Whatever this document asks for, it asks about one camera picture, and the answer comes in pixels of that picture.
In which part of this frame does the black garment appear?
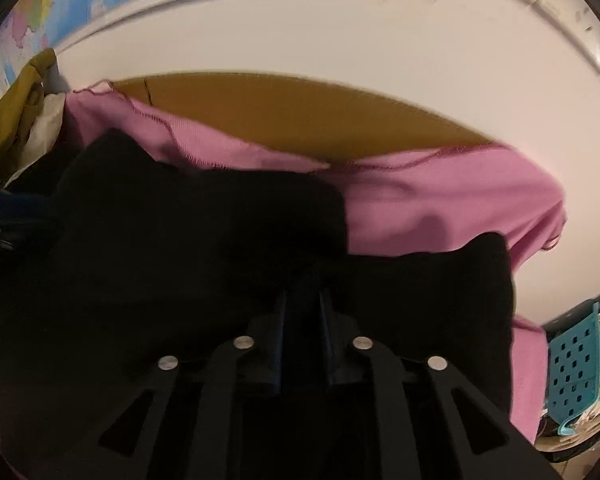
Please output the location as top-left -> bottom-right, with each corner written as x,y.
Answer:
0,127 -> 516,480

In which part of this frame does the olive yellow garment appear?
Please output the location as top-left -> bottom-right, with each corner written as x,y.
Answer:
0,49 -> 58,181

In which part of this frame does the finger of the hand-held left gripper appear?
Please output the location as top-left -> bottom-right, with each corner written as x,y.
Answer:
0,187 -> 51,261

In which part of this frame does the blue plastic basket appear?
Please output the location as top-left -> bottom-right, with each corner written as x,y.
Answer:
547,300 -> 600,436

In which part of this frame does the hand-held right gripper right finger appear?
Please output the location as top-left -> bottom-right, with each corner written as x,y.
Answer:
319,287 -> 556,480

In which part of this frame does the pink blanket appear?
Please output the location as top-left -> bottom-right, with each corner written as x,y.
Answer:
62,80 -> 568,443

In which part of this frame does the cream white cloth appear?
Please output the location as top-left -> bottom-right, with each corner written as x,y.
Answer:
5,92 -> 67,186

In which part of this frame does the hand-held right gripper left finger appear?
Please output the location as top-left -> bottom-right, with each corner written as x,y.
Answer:
45,282 -> 302,480

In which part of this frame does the colourful wall map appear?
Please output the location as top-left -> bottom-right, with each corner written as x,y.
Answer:
0,0 -> 331,91

